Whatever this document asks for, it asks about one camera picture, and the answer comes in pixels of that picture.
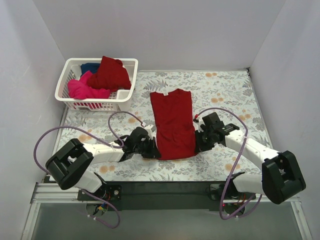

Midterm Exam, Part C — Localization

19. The blue shirt in basket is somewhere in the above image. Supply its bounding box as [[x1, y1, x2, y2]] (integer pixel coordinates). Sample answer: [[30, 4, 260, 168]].
[[80, 62, 100, 75]]

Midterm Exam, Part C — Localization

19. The aluminium frame rail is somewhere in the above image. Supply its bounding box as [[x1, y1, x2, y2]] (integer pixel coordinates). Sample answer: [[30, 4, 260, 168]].
[[22, 183, 312, 240]]

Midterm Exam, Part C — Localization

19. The red t shirt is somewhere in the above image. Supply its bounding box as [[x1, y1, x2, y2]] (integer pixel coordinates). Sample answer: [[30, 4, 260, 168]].
[[150, 88, 196, 161]]

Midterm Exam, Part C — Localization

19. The floral patterned table mat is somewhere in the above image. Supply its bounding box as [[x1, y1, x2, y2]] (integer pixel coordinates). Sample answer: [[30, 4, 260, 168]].
[[56, 71, 271, 181]]

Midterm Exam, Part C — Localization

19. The dark red shirt in basket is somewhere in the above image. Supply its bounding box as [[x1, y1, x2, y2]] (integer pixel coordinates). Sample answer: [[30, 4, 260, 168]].
[[87, 56, 132, 92]]

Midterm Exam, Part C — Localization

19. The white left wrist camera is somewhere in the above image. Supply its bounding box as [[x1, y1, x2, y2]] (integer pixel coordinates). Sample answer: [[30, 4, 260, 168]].
[[142, 124, 156, 135]]

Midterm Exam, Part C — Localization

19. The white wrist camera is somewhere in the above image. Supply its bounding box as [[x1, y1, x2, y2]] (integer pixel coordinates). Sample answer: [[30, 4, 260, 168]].
[[142, 124, 156, 135], [193, 114, 206, 133]]

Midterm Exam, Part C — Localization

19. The white plastic laundry basket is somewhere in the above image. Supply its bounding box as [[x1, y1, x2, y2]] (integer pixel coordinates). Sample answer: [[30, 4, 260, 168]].
[[55, 56, 138, 112]]

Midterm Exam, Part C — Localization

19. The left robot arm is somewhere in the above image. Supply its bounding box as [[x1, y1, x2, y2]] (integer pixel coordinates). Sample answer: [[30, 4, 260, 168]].
[[45, 125, 161, 200]]

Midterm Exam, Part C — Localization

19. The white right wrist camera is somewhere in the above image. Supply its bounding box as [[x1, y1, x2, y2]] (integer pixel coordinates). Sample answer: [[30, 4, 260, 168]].
[[193, 114, 206, 133]]

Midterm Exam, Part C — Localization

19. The pink shirt in basket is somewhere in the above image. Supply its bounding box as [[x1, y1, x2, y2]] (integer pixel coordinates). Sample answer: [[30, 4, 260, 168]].
[[67, 70, 111, 100]]

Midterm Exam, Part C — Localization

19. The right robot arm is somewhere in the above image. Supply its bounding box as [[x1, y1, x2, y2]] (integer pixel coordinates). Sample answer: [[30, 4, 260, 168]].
[[193, 112, 306, 205]]

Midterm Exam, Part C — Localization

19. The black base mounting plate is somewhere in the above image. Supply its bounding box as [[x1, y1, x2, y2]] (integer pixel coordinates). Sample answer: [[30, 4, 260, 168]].
[[76, 181, 257, 212]]

